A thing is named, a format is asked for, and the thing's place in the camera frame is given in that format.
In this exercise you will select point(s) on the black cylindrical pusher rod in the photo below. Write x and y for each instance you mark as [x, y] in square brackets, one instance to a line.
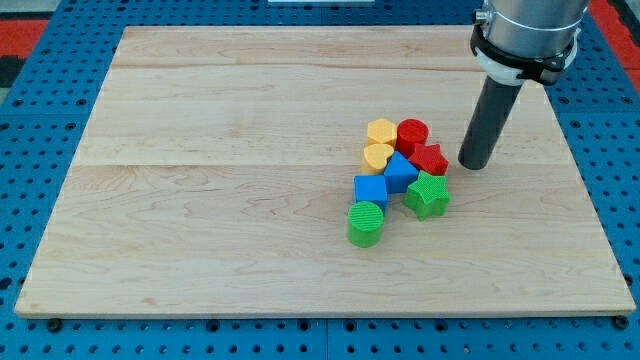
[491, 112]

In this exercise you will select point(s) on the green cylinder block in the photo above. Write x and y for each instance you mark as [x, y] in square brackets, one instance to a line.
[365, 222]

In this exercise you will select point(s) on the blue cube block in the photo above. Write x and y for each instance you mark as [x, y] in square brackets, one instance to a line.
[371, 188]

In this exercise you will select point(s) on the red cylinder block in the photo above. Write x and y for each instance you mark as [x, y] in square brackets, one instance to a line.
[410, 132]

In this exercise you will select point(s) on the yellow heart block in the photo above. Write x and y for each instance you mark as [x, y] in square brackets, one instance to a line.
[375, 158]

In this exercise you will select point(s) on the blue pentagon block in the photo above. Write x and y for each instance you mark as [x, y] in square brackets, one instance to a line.
[399, 174]

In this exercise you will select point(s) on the green star block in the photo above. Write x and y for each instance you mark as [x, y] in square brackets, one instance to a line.
[428, 196]

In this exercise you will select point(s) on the wooden board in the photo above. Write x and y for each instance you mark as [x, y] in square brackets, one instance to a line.
[215, 173]

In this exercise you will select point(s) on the red star block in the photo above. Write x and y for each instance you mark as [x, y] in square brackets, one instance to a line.
[429, 158]

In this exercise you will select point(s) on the yellow hexagon block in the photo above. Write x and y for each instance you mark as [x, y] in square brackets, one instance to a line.
[381, 131]

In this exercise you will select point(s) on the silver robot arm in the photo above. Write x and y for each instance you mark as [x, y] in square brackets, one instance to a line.
[530, 28]

